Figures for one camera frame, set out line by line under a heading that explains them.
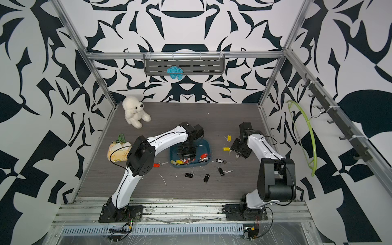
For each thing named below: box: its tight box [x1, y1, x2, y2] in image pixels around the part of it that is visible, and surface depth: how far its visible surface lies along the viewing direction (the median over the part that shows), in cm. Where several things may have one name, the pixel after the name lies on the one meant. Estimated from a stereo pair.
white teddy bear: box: [122, 95, 152, 129], surface depth 99 cm
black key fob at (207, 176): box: [203, 173, 210, 184], surface depth 87 cm
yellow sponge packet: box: [107, 141, 133, 162], surface depth 92 cm
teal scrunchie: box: [166, 65, 184, 81], surface depth 93 cm
